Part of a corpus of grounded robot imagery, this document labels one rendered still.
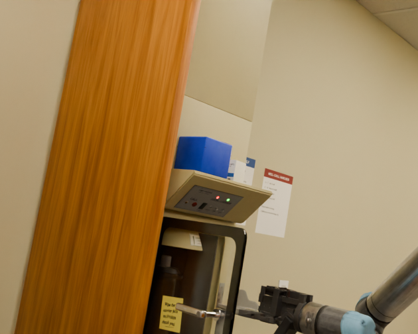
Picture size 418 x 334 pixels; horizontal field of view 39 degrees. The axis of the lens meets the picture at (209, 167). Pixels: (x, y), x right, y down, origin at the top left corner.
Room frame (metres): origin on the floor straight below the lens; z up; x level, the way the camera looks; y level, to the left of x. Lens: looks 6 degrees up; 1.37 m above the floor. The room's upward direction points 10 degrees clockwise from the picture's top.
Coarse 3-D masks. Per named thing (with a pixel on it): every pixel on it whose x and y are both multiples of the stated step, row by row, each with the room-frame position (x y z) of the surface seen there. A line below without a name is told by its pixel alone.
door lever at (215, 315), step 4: (176, 304) 1.30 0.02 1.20; (180, 304) 1.29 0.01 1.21; (184, 304) 1.29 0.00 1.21; (176, 308) 1.30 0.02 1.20; (180, 308) 1.29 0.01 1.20; (184, 308) 1.28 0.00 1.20; (188, 308) 1.27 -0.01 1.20; (192, 308) 1.26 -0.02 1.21; (196, 308) 1.26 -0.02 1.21; (184, 312) 1.28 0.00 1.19; (188, 312) 1.27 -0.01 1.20; (192, 312) 1.26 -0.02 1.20; (196, 312) 1.25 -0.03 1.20; (200, 312) 1.24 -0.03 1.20; (204, 312) 1.24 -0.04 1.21; (208, 312) 1.25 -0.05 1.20; (212, 312) 1.26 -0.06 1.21; (216, 312) 1.27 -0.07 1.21; (196, 316) 1.25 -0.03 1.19; (200, 316) 1.24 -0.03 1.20; (204, 316) 1.24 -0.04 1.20; (208, 316) 1.25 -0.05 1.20; (212, 316) 1.26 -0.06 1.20; (216, 316) 1.27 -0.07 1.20; (216, 320) 1.27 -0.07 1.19
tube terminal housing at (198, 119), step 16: (192, 112) 1.53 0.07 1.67; (208, 112) 1.57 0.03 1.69; (224, 112) 1.62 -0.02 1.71; (192, 128) 1.54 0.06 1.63; (208, 128) 1.58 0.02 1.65; (224, 128) 1.63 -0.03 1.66; (240, 128) 1.67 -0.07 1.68; (176, 144) 1.50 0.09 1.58; (240, 144) 1.68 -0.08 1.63; (240, 160) 1.69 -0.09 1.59; (224, 224) 1.67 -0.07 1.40
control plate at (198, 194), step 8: (192, 192) 1.46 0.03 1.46; (200, 192) 1.47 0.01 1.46; (208, 192) 1.49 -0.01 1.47; (216, 192) 1.50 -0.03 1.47; (224, 192) 1.52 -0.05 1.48; (184, 200) 1.47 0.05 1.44; (192, 200) 1.49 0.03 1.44; (200, 200) 1.50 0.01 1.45; (208, 200) 1.52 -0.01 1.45; (216, 200) 1.53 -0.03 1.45; (224, 200) 1.55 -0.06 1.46; (232, 200) 1.56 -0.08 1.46; (240, 200) 1.58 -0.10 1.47; (184, 208) 1.50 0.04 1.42; (192, 208) 1.52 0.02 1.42; (208, 208) 1.55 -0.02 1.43; (224, 208) 1.58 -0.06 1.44
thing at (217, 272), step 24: (168, 240) 1.43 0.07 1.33; (192, 240) 1.36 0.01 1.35; (216, 240) 1.30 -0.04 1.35; (240, 240) 1.25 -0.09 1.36; (168, 264) 1.42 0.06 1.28; (192, 264) 1.35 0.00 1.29; (216, 264) 1.29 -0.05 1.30; (240, 264) 1.24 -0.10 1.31; (168, 288) 1.41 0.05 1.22; (192, 288) 1.34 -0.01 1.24; (216, 288) 1.28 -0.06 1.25
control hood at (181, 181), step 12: (180, 180) 1.43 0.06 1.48; (192, 180) 1.42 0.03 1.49; (204, 180) 1.44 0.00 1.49; (216, 180) 1.46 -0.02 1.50; (228, 180) 1.49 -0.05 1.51; (168, 192) 1.45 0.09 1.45; (180, 192) 1.44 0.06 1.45; (228, 192) 1.53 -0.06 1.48; (240, 192) 1.55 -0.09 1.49; (252, 192) 1.57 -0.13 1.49; (264, 192) 1.60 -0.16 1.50; (168, 204) 1.46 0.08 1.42; (240, 204) 1.60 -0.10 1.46; (252, 204) 1.63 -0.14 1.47; (204, 216) 1.59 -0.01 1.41; (216, 216) 1.60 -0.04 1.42; (228, 216) 1.63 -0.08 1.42; (240, 216) 1.65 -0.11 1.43
